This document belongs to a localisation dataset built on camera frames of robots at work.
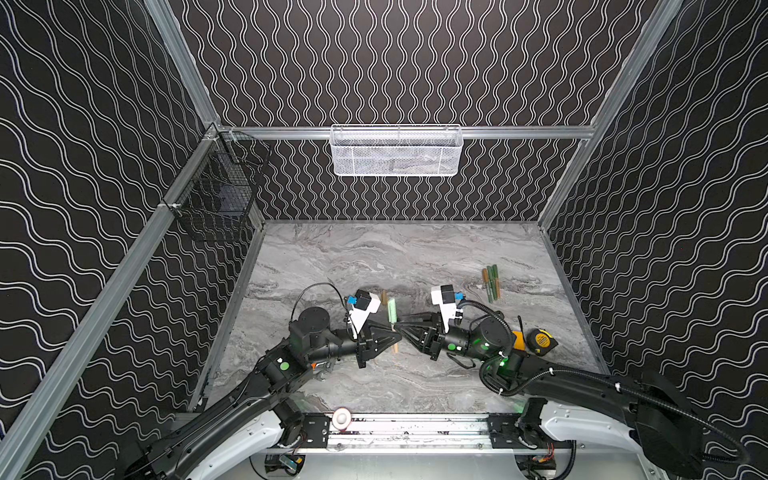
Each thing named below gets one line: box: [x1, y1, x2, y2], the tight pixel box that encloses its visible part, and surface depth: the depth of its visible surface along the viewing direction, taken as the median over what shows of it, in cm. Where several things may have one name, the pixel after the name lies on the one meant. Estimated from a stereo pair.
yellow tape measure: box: [526, 328, 559, 357], surface depth 89 cm
